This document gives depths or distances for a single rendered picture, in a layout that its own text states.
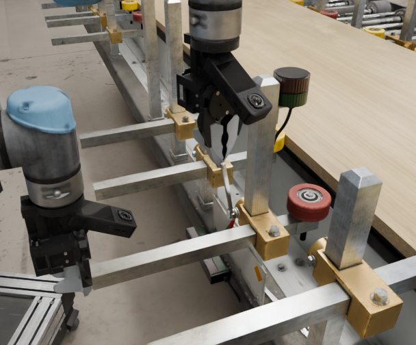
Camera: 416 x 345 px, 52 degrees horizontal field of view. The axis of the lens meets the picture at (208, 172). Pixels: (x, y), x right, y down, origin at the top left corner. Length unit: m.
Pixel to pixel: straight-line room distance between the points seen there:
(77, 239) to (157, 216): 1.55
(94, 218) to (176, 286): 1.23
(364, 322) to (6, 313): 1.28
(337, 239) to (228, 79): 0.26
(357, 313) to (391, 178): 0.42
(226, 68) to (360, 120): 0.59
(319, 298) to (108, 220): 0.32
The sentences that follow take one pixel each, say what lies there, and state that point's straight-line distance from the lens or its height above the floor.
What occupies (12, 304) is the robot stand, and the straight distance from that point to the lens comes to 1.66.
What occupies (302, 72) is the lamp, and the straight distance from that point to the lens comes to 0.73.
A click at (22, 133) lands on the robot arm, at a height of 1.14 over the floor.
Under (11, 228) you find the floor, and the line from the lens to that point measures 2.33.
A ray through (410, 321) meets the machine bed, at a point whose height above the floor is 0.73.
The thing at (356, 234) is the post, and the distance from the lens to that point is 0.57.
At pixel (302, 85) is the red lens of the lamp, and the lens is 0.71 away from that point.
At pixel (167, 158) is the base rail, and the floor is 0.70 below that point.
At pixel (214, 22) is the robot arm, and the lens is 0.61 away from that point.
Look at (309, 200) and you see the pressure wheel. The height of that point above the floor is 0.90.
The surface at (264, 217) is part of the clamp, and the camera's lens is 0.82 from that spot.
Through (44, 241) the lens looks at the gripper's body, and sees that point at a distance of 0.67.
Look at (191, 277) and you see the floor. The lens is 1.89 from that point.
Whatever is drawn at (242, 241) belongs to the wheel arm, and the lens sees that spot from 0.80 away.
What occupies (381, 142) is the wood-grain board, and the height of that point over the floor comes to 0.90.
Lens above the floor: 1.39
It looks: 33 degrees down
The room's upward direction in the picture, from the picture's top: straight up
